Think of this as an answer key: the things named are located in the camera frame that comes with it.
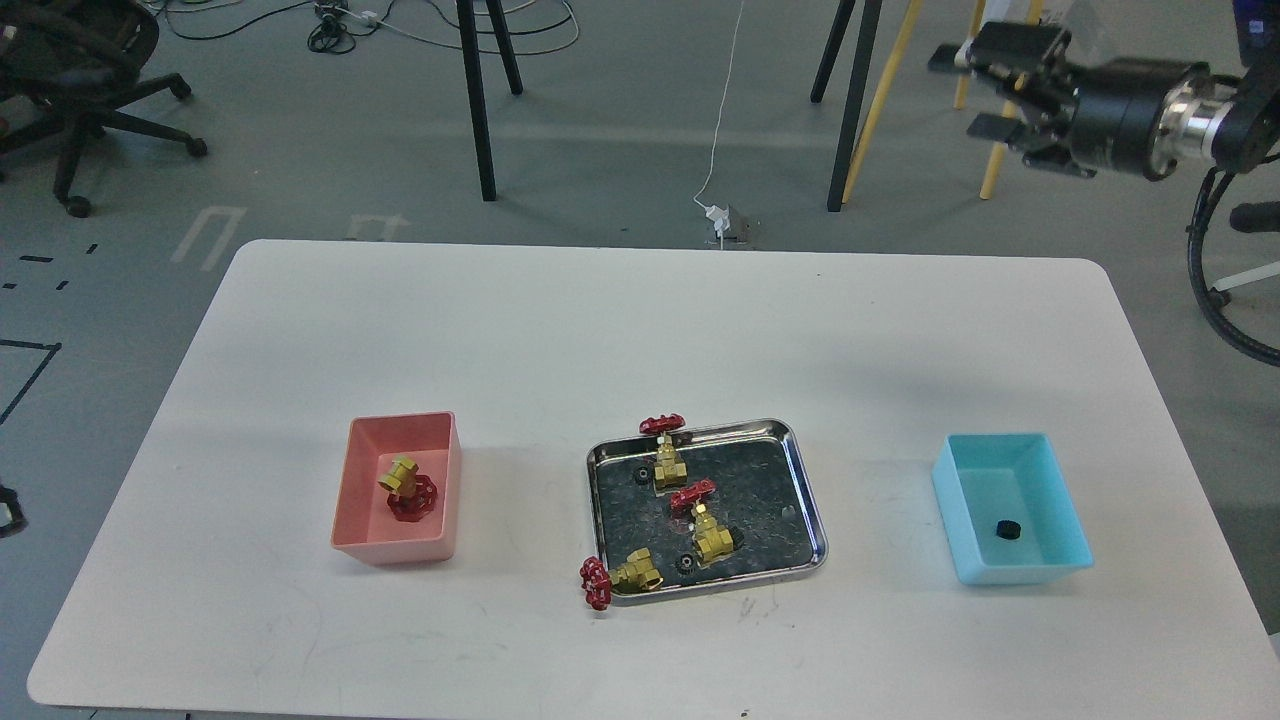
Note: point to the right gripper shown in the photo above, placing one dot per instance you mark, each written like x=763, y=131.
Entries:
x=1026, y=64

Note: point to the brass valve large red wheel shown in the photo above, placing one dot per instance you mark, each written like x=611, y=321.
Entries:
x=411, y=495

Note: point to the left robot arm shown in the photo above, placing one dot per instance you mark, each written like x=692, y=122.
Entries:
x=13, y=520

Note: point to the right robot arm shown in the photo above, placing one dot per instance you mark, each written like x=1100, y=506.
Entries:
x=1133, y=115

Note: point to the blue plastic box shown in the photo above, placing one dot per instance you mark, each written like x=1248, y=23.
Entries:
x=979, y=479

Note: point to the brass valve top of tray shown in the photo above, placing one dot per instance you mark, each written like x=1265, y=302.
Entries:
x=669, y=470

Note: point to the brass valve of tray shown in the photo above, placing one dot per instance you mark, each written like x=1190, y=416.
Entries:
x=669, y=470
x=710, y=540

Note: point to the brass valve centre of tray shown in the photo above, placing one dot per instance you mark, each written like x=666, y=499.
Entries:
x=710, y=540

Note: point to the brass valve front left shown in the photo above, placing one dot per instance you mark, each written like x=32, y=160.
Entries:
x=637, y=573

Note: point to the pink plastic box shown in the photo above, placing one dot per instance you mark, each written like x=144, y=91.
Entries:
x=364, y=525

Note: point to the yellow wooden leg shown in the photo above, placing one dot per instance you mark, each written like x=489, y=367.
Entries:
x=883, y=87
x=1026, y=11

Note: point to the black stand leg right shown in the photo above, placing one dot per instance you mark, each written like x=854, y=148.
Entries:
x=856, y=87

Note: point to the floor power socket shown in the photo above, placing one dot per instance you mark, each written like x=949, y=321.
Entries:
x=729, y=228

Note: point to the steel tray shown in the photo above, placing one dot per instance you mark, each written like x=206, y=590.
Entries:
x=762, y=489

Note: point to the black office chair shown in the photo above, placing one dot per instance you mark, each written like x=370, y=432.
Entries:
x=80, y=63

